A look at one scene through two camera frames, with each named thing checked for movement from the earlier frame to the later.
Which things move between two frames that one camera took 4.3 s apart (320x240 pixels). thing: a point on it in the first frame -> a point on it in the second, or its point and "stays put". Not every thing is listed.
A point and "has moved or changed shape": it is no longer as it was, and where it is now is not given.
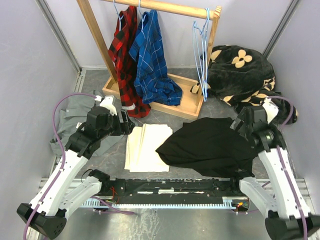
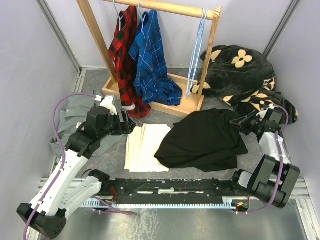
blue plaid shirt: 153,84 stays put
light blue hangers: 200,38 -> 204,11
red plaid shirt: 127,28 stays put
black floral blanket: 243,76 stays put
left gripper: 128,126 stays put
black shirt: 211,146 has moved or changed shape
